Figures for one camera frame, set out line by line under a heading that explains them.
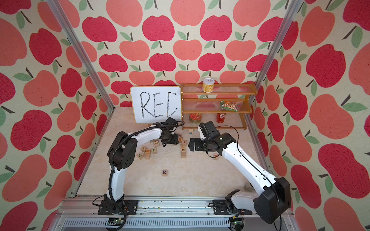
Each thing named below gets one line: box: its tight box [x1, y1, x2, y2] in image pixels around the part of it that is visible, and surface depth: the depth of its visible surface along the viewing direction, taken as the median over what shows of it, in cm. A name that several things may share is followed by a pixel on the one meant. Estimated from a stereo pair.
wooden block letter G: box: [180, 147, 187, 159], surface depth 95 cm
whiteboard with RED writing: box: [130, 86, 183, 125], surface depth 100 cm
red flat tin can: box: [189, 113, 202, 124], surface depth 111 cm
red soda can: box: [215, 113, 226, 124], surface depth 106 cm
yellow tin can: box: [202, 77, 215, 93], surface depth 90 cm
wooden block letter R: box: [161, 169, 169, 177], surface depth 86 cm
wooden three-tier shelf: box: [181, 82, 258, 130], surface depth 114 cm
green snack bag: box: [219, 100, 239, 113], surface depth 97 cm
